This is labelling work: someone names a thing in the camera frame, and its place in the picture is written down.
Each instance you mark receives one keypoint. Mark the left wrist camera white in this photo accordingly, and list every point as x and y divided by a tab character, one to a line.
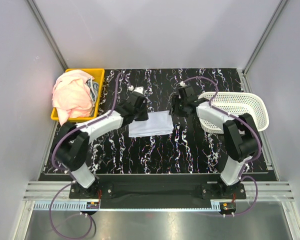
138	89

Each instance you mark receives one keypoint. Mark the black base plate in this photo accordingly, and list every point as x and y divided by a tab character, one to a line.
158	192

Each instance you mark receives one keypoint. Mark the yellow plastic bin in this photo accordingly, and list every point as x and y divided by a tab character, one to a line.
99	75

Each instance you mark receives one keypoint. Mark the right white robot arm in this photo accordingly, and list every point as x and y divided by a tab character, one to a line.
241	137

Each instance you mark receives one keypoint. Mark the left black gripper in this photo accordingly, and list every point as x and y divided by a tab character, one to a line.
145	116

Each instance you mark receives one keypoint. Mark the controller board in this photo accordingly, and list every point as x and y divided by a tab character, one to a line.
228	206
93	205

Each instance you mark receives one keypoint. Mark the light blue towel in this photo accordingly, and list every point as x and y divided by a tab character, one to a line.
159	123

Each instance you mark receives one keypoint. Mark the white perforated plastic basket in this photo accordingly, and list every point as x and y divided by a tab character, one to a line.
238	103

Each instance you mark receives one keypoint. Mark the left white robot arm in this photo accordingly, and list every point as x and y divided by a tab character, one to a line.
72	146

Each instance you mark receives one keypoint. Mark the pink rabbit towel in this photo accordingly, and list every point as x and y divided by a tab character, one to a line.
71	95

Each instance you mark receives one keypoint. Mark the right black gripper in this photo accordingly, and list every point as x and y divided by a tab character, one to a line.
173	109

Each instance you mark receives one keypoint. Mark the blue patterned towel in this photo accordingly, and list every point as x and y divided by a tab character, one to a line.
93	89

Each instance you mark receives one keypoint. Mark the right controller board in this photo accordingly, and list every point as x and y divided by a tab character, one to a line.
228	206

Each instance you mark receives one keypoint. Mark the left controller board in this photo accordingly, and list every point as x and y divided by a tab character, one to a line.
93	205

